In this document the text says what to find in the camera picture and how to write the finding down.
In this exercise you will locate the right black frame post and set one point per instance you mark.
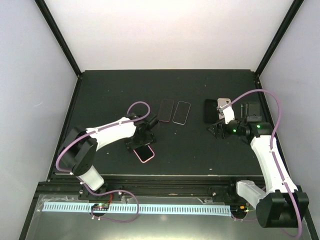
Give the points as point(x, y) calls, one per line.
point(282, 29)

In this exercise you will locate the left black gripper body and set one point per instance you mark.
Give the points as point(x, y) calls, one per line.
point(139, 141)

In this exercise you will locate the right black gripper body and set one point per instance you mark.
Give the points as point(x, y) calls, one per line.
point(221, 125)

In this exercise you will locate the left controller board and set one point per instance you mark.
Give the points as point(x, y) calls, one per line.
point(100, 207)

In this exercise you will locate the left black frame post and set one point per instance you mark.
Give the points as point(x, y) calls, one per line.
point(48, 17)

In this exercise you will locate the black phone case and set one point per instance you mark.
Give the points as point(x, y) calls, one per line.
point(210, 111)

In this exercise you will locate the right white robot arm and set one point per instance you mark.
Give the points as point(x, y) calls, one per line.
point(281, 204)

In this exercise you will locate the beige phone case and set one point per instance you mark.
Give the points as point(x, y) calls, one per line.
point(222, 102)

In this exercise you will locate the controller board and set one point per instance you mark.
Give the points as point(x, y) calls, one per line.
point(100, 207)
point(239, 209)

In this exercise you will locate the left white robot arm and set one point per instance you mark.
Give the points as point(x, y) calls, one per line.
point(78, 151)

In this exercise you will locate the black phone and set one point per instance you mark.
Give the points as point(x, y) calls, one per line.
point(165, 110)

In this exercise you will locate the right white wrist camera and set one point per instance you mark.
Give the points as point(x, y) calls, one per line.
point(226, 113)

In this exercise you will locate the black frame post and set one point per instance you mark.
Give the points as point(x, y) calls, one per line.
point(48, 17)
point(282, 29)

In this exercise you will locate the right controller board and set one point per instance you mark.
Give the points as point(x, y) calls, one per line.
point(239, 209)

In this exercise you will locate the light blue slotted cable duct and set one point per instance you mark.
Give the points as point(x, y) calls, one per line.
point(152, 209)

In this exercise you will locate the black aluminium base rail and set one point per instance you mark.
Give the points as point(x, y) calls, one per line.
point(219, 189)

